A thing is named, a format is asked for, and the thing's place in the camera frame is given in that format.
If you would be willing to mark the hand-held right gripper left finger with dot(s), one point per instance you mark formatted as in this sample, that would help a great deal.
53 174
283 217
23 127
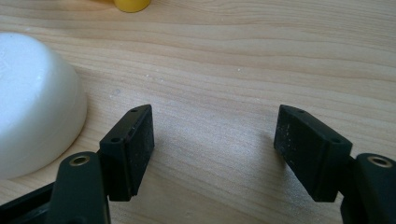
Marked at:
127 155

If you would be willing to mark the yellow round object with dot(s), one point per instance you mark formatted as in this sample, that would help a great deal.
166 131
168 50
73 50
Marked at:
132 5

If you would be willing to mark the white bowl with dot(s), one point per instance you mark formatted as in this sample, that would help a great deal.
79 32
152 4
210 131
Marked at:
34 105

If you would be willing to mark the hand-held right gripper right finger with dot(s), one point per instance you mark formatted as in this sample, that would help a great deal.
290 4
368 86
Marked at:
308 155

